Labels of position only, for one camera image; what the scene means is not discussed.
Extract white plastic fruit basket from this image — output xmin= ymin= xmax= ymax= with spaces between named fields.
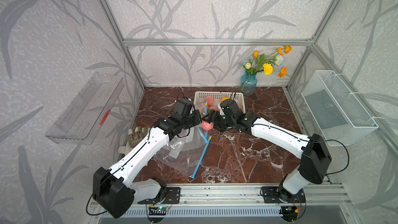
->
xmin=194 ymin=91 xmax=246 ymax=115

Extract pink peach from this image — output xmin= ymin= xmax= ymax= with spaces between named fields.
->
xmin=204 ymin=96 xmax=215 ymax=107
xmin=201 ymin=121 xmax=214 ymax=131
xmin=209 ymin=106 xmax=219 ymax=111

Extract clear zip-top bag blue zipper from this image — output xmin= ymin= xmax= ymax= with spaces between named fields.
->
xmin=153 ymin=111 xmax=207 ymax=177

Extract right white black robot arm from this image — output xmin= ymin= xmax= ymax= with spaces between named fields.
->
xmin=202 ymin=99 xmax=332 ymax=203

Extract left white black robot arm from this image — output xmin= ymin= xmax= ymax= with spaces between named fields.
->
xmin=91 ymin=98 xmax=202 ymax=218

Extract yellow peach right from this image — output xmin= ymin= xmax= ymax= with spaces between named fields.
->
xmin=221 ymin=97 xmax=230 ymax=102

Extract pink peach top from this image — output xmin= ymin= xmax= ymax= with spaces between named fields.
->
xmin=204 ymin=96 xmax=215 ymax=107

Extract blue glass vase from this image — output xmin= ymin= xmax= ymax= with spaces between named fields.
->
xmin=239 ymin=72 xmax=258 ymax=96

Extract small brown woven basket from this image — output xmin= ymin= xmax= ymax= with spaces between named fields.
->
xmin=127 ymin=127 xmax=149 ymax=148

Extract orange yellow artificial flowers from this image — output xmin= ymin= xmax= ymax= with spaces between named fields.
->
xmin=242 ymin=46 xmax=292 ymax=78

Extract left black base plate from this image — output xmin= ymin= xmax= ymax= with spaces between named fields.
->
xmin=138 ymin=186 xmax=181 ymax=205

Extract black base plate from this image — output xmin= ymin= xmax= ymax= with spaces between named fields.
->
xmin=138 ymin=186 xmax=181 ymax=205
xmin=260 ymin=186 xmax=306 ymax=204

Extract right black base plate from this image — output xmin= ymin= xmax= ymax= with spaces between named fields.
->
xmin=260 ymin=186 xmax=306 ymax=204

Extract clear plastic wall shelf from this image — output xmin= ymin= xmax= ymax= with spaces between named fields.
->
xmin=45 ymin=72 xmax=125 ymax=145

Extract white wire mesh basket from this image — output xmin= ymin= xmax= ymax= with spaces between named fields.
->
xmin=301 ymin=70 xmax=379 ymax=146

